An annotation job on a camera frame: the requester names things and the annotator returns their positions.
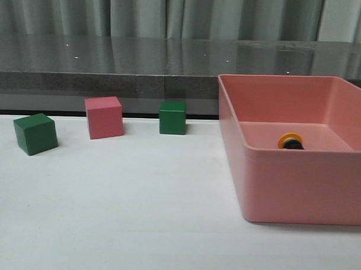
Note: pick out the yellow push button switch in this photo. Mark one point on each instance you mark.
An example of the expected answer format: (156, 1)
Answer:
(292, 141)

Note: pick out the right green wooden cube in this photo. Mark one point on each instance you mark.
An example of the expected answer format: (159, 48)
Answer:
(172, 118)

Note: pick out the green wooden cube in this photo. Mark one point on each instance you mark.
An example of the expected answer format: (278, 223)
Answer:
(172, 118)
(35, 133)

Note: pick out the pink wooden cube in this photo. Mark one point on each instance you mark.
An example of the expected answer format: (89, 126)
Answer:
(104, 117)

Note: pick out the left green wooden cube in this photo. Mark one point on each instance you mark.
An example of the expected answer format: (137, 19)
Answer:
(35, 133)

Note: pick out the pink plastic bin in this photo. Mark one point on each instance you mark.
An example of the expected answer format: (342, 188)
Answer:
(320, 184)

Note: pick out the dark glossy back table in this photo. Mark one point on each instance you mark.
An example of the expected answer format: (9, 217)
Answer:
(55, 74)

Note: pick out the grey curtain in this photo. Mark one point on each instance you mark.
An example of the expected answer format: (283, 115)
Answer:
(296, 20)

